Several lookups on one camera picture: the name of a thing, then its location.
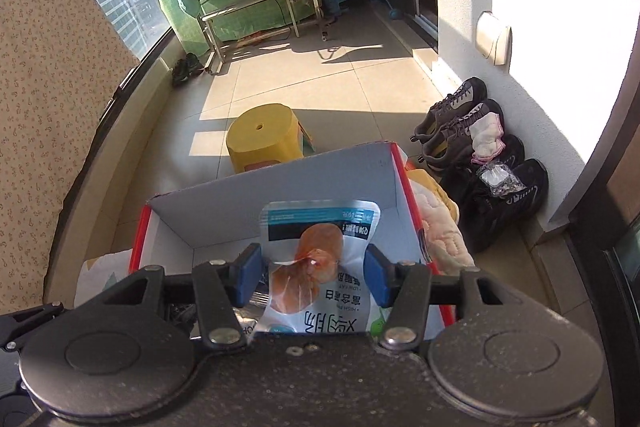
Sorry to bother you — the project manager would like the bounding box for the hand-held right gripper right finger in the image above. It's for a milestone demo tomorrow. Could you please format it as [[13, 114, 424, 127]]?
[[363, 244, 505, 351]]

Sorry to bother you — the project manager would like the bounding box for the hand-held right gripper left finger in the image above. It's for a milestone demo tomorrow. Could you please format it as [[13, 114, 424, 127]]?
[[102, 243, 264, 351]]

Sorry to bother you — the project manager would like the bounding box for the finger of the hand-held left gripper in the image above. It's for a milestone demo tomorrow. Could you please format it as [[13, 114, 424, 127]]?
[[0, 303, 66, 354]]

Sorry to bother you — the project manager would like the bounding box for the white chicken snack packet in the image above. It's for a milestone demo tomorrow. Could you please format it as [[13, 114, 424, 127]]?
[[251, 200, 384, 338]]

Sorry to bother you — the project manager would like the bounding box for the red and white cardboard box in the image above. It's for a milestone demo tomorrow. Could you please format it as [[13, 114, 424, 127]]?
[[127, 142, 459, 339]]

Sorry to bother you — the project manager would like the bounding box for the pink and yellow printed blanket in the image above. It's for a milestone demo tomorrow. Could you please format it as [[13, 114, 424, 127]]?
[[405, 169, 476, 279]]

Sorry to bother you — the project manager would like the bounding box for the white cloth with triangle print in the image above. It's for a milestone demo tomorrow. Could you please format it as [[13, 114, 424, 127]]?
[[74, 249, 134, 309]]

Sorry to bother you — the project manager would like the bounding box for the black sneaker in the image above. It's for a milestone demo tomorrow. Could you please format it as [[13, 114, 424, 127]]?
[[439, 134, 526, 194], [451, 158, 550, 254]]

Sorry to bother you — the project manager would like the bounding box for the yellow plastic stool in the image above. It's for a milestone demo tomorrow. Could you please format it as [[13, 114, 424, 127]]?
[[225, 104, 317, 173]]

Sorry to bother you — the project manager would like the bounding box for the brown hiking shoe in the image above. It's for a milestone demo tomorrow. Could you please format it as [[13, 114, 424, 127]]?
[[410, 77, 489, 143], [422, 98, 505, 170]]

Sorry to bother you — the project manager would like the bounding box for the small clear plastic bag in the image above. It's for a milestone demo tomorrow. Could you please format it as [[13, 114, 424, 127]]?
[[475, 160, 526, 198]]

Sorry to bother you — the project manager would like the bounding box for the pink and white cloth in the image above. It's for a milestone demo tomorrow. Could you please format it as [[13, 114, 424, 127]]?
[[469, 111, 506, 166]]

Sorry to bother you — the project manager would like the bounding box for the pair of dark shoes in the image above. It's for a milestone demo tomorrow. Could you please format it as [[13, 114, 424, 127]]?
[[171, 52, 205, 88]]

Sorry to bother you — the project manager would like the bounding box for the beige floral curtain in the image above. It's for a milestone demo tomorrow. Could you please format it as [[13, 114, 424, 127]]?
[[0, 0, 139, 304]]

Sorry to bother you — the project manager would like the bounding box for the metal drying rack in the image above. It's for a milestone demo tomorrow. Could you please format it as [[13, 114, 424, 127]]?
[[196, 0, 332, 76]]

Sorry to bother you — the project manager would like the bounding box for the white wall socket cover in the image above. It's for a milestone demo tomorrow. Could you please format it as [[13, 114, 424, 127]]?
[[474, 10, 513, 67]]

